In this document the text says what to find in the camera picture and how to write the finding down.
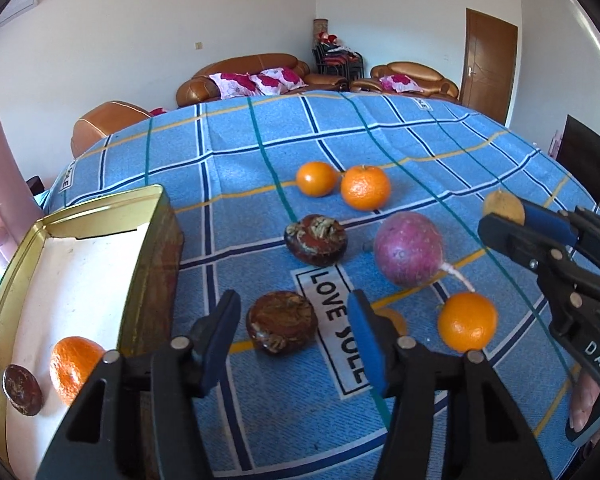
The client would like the purple-red radish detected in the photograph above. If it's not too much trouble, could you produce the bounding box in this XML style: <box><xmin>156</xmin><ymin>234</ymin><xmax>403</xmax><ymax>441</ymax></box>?
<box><xmin>373</xmin><ymin>211</ymin><xmax>476</xmax><ymax>293</ymax></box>

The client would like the brown wooden door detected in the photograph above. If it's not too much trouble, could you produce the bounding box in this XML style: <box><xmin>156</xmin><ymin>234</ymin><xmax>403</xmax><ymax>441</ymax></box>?
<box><xmin>458</xmin><ymin>8</ymin><xmax>519</xmax><ymax>125</ymax></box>

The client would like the small yellow-brown pear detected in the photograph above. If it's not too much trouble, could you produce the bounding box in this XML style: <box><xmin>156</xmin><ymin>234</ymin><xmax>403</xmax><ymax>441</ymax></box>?
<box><xmin>482</xmin><ymin>189</ymin><xmax>526</xmax><ymax>227</ymax></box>

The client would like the brown leather armchair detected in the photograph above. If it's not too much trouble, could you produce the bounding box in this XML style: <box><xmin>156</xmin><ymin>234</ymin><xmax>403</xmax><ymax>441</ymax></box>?
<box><xmin>71</xmin><ymin>100</ymin><xmax>154</xmax><ymax>159</ymax></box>

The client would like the blue plaid blanket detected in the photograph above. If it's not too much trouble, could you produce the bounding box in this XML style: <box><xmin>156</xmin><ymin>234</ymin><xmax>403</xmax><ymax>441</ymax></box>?
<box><xmin>0</xmin><ymin>91</ymin><xmax>600</xmax><ymax>480</ymax></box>

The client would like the gold tin box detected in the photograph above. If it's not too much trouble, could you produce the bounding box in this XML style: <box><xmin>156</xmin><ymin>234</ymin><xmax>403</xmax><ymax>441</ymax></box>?
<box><xmin>0</xmin><ymin>184</ymin><xmax>185</xmax><ymax>480</ymax></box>

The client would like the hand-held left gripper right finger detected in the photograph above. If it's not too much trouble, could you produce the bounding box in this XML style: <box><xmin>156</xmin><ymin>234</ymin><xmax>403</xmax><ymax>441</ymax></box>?
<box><xmin>347</xmin><ymin>289</ymin><xmax>553</xmax><ymax>480</ymax></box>

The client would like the white pillow with red flowers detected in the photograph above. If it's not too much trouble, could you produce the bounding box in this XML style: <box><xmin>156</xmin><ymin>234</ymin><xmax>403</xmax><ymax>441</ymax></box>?
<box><xmin>209</xmin><ymin>71</ymin><xmax>261</xmax><ymax>100</ymax></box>
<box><xmin>379</xmin><ymin>74</ymin><xmax>425</xmax><ymax>94</ymax></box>
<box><xmin>250</xmin><ymin>66</ymin><xmax>309</xmax><ymax>96</ymax></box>

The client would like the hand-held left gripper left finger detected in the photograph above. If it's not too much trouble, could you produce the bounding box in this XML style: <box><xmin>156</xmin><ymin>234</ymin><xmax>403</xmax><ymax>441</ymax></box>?
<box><xmin>35</xmin><ymin>289</ymin><xmax>243</xmax><ymax>480</ymax></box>

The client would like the dark brown mangosteen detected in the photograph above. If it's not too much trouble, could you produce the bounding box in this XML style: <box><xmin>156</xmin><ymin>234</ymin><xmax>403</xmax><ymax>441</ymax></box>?
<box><xmin>284</xmin><ymin>214</ymin><xmax>350</xmax><ymax>268</ymax></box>
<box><xmin>245</xmin><ymin>290</ymin><xmax>320</xmax><ymax>357</ymax></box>
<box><xmin>2</xmin><ymin>365</ymin><xmax>44</xmax><ymax>417</ymax></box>

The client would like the orange tangerine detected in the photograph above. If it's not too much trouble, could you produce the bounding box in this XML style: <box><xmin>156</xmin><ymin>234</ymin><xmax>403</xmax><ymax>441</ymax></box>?
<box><xmin>50</xmin><ymin>336</ymin><xmax>107</xmax><ymax>407</ymax></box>
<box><xmin>375</xmin><ymin>308</ymin><xmax>409</xmax><ymax>339</ymax></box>
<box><xmin>296</xmin><ymin>161</ymin><xmax>340</xmax><ymax>198</ymax></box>
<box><xmin>340</xmin><ymin>164</ymin><xmax>392</xmax><ymax>212</ymax></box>
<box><xmin>437</xmin><ymin>291</ymin><xmax>499</xmax><ymax>353</ymax></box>

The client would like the pink jug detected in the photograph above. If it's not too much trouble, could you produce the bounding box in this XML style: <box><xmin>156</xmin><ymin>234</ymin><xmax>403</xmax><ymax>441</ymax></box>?
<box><xmin>0</xmin><ymin>106</ymin><xmax>46</xmax><ymax>267</ymax></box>

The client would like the person's right hand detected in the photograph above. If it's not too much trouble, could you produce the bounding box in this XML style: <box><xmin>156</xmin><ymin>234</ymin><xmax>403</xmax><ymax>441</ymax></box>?
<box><xmin>569</xmin><ymin>367</ymin><xmax>600</xmax><ymax>432</ymax></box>

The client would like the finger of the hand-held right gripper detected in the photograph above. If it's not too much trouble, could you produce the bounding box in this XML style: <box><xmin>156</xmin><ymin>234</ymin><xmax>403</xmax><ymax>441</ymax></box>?
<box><xmin>478</xmin><ymin>214</ymin><xmax>600</xmax><ymax>343</ymax></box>
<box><xmin>522</xmin><ymin>201</ymin><xmax>600</xmax><ymax>283</ymax></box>

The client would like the black flat panel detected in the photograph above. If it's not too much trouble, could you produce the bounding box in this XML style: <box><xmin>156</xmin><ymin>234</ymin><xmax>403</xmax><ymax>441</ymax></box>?
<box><xmin>557</xmin><ymin>114</ymin><xmax>600</xmax><ymax>209</ymax></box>

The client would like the brown leather small sofa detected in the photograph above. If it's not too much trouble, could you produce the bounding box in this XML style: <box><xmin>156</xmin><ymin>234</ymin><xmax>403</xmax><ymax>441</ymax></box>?
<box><xmin>350</xmin><ymin>61</ymin><xmax>460</xmax><ymax>104</ymax></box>

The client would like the stack of dark chairs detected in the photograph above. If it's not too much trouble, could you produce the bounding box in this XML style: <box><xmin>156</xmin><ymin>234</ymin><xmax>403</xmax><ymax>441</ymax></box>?
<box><xmin>311</xmin><ymin>40</ymin><xmax>365</xmax><ymax>81</ymax></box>

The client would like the brown leather three-seat sofa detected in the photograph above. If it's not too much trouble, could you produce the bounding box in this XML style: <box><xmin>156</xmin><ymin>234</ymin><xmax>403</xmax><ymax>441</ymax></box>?
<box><xmin>175</xmin><ymin>53</ymin><xmax>352</xmax><ymax>109</ymax></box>

